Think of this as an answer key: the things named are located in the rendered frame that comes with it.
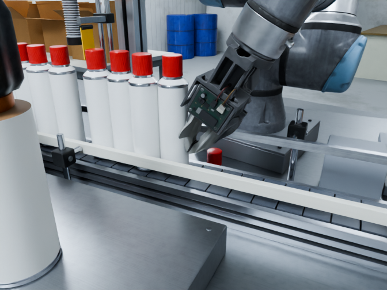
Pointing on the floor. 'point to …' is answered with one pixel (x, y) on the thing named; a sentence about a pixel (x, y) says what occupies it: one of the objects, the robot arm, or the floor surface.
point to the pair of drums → (192, 34)
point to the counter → (374, 54)
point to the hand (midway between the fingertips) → (193, 145)
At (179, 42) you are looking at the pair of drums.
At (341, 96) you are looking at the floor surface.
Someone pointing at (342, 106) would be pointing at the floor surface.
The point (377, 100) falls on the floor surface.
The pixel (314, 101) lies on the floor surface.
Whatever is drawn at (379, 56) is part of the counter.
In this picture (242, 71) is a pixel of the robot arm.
